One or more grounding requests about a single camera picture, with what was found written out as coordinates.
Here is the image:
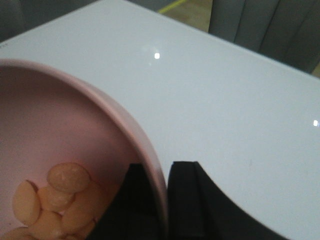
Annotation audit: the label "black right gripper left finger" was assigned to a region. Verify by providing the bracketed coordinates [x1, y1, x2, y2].
[87, 164, 158, 240]

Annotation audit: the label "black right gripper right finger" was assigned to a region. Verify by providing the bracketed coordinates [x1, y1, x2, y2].
[167, 161, 283, 240]

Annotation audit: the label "orange ham slices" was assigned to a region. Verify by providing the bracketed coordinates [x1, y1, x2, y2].
[1, 162, 117, 240]

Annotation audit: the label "pink bowl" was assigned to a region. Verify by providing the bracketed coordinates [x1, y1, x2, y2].
[0, 59, 168, 239]

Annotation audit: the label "right grey upholstered chair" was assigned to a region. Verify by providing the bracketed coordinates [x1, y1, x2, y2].
[208, 0, 320, 73]

